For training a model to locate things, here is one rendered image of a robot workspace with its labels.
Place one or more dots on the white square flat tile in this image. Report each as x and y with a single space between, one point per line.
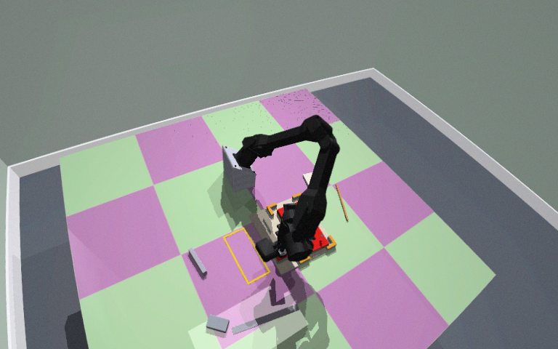
307 177

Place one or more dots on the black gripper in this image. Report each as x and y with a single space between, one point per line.
269 250

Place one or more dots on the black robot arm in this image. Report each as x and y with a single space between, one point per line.
312 203

